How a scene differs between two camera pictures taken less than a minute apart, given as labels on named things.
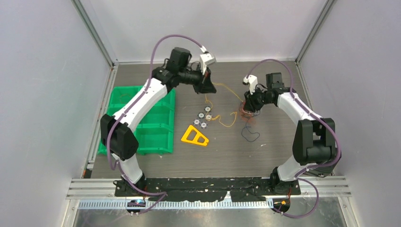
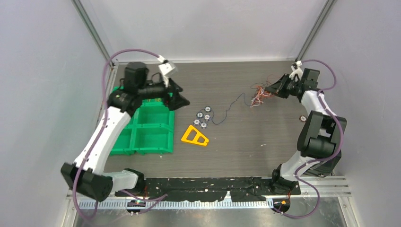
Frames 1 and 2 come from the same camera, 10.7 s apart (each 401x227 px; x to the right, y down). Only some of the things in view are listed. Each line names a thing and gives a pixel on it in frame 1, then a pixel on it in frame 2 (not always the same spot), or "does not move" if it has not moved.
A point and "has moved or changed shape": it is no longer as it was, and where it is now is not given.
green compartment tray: (155, 135) does not move
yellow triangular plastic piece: (196, 136) does not move
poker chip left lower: (196, 122) does not move
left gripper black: (204, 84) to (178, 100)
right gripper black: (251, 104) to (278, 87)
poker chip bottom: (204, 125) does not move
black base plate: (241, 189) does not move
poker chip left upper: (201, 115) does not move
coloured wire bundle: (246, 115) has moved or changed shape
